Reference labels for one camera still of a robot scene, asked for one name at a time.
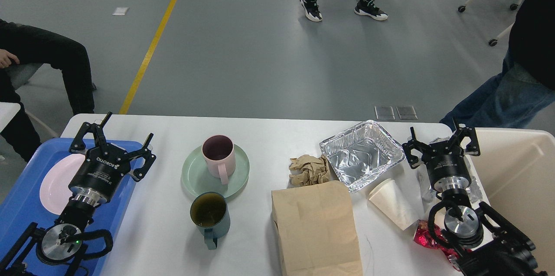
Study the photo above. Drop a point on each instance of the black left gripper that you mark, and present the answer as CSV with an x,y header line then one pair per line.
x,y
99,169

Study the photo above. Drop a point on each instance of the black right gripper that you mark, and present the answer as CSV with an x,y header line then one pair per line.
x,y
448,167

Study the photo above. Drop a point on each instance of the green plate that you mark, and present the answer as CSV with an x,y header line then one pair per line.
x,y
196,178

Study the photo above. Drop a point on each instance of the pink mug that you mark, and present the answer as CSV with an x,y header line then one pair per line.
x,y
219,154

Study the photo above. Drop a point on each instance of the dark green mug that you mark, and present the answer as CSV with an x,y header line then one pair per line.
x,y
209,212

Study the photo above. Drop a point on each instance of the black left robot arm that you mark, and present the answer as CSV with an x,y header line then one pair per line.
x,y
66,207

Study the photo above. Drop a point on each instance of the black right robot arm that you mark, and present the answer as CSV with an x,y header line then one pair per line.
x,y
486,243

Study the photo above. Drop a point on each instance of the floor socket plate right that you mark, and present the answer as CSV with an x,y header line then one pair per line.
x,y
407,113

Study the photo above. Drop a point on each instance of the floor socket plate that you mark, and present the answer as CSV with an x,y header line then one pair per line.
x,y
385,113
407,113

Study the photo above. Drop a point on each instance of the pink plate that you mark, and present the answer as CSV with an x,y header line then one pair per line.
x,y
54,192

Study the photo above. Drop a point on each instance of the floor socket plate left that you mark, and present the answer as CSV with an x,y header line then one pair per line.
x,y
385,113

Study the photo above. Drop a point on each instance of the white paper cup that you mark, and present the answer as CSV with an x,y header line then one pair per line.
x,y
388,197

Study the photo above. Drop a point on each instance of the beige plastic bin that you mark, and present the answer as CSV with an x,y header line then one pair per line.
x,y
517,170

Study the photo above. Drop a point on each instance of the person in blue jeans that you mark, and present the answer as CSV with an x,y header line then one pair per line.
x,y
512,98

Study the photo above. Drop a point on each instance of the aluminium foil tray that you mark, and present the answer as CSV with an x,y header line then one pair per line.
x,y
361,154

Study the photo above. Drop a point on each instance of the red foil wrapper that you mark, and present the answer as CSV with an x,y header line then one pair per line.
x,y
423,237

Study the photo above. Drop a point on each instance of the blue plastic tray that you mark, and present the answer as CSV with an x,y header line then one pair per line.
x,y
23,206

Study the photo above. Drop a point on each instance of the crumpled brown paper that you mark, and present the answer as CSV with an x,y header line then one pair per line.
x,y
310,170

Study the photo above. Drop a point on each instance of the white paper on floor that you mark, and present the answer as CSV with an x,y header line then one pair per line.
x,y
120,11

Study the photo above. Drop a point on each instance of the brown paper bag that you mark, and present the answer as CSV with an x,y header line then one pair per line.
x,y
316,231

